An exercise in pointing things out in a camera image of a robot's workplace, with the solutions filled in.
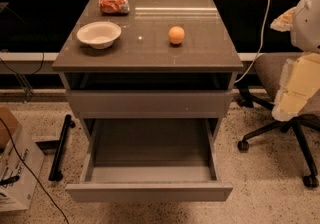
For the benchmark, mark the grey drawer cabinet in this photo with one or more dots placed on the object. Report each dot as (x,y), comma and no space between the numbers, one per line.
(142,75)

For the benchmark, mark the orange fruit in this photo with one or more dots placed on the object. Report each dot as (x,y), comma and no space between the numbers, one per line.
(176,35)

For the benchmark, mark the white bowl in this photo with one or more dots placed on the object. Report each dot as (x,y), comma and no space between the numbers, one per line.
(99,35)

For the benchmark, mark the red snack bag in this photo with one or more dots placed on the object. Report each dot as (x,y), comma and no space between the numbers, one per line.
(114,6)

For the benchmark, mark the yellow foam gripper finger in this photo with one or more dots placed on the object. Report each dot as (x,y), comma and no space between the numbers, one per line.
(283,22)
(299,82)

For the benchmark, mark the black metal bar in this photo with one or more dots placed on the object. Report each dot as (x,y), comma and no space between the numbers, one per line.
(56,173)

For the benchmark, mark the white cardboard box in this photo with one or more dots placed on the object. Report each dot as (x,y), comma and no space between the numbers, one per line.
(21,158)

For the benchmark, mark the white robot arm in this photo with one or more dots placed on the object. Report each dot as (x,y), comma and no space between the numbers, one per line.
(305,29)

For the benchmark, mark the brown cardboard box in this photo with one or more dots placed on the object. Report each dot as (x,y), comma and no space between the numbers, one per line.
(8,126)

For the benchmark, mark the grey office chair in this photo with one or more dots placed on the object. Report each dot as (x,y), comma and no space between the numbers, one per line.
(268,68)

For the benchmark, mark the open grey drawer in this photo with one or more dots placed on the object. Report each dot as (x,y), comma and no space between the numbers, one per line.
(151,160)

